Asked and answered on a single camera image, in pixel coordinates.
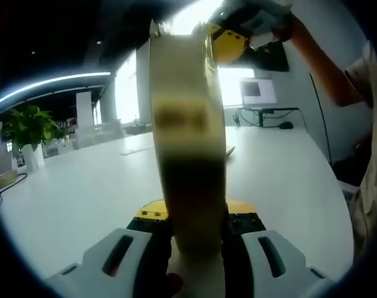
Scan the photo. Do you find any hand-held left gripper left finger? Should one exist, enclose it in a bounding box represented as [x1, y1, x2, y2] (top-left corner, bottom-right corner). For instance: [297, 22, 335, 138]
[45, 199, 173, 298]

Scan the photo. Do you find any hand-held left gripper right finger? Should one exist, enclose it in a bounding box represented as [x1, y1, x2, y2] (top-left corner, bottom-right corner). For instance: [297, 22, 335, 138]
[220, 201, 335, 298]

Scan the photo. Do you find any gold mask box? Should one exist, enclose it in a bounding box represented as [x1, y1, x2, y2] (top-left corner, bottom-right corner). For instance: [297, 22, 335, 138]
[148, 32, 228, 258]

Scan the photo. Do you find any small wooden box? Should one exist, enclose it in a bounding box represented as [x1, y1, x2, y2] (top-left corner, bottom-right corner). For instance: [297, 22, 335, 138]
[0, 169, 20, 190]

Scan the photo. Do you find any person's right hand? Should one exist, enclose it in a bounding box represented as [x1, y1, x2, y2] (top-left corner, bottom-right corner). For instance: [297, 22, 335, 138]
[270, 15, 304, 43]

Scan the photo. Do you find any person's left hand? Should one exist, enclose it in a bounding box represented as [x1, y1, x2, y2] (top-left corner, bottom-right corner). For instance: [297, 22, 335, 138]
[166, 272, 184, 298]

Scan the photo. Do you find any black laptop stand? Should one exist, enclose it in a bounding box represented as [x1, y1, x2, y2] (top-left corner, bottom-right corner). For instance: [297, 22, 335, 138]
[234, 107, 301, 127]

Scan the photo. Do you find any white table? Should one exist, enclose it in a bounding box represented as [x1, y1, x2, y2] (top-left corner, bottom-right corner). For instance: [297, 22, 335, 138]
[0, 125, 355, 280]

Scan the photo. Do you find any white plant pot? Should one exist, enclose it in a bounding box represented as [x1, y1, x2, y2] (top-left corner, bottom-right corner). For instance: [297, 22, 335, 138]
[20, 143, 45, 171]

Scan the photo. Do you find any white pillar board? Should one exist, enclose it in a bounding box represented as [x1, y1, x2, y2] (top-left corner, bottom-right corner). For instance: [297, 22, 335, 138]
[75, 92, 93, 128]

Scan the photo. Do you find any green potted plant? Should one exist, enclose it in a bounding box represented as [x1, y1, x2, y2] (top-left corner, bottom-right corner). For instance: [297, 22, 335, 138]
[1, 105, 68, 153]

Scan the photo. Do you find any long curved ceiling light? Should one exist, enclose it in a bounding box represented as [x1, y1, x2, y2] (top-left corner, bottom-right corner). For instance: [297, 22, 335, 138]
[0, 71, 112, 111]

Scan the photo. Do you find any black wall monitor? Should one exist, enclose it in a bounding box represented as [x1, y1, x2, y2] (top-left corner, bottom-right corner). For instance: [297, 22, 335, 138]
[243, 40, 291, 73]

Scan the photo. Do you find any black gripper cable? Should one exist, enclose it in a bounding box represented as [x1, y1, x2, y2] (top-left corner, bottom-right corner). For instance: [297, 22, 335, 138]
[309, 73, 334, 165]

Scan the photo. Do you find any black table cable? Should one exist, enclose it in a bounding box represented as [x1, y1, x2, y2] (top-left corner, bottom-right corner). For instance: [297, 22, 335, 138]
[0, 172, 29, 199]

